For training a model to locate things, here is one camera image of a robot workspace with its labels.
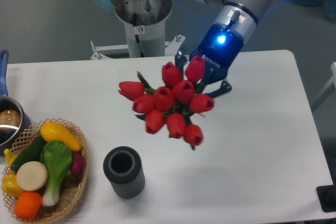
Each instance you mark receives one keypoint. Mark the green bok choy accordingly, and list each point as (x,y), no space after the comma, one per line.
(56,156)

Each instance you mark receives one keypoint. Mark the yellow banana tip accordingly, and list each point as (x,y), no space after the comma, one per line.
(9,156)

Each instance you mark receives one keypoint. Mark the green cucumber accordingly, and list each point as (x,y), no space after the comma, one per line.
(31,153)

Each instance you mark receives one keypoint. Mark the woven wicker basket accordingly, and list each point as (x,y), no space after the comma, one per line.
(72,187)

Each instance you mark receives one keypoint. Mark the orange fruit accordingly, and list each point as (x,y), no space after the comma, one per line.
(28,205)

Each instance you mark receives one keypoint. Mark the red radish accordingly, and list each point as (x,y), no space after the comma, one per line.
(78,163)

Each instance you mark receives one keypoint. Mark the dark grey ribbed vase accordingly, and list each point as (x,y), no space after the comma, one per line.
(123,168)

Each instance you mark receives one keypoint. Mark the red tulip bouquet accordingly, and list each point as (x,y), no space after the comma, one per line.
(172,104)

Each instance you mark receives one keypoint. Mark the yellow squash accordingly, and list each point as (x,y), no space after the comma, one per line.
(52,131)

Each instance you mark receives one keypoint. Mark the yellow bell pepper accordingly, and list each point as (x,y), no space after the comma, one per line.
(10,185)

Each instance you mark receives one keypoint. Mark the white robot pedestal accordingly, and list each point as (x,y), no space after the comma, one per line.
(144,24)

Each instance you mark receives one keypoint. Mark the white frame at right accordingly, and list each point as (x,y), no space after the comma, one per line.
(327,89)

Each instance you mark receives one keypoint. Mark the blue handled saucepan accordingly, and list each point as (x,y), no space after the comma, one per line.
(13,118)

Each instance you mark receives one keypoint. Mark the black device at table edge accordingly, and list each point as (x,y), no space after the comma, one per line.
(326,195)

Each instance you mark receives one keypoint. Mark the beige round bun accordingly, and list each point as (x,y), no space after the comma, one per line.
(31,176)

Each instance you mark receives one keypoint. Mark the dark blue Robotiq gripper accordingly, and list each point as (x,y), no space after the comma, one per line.
(220,46)

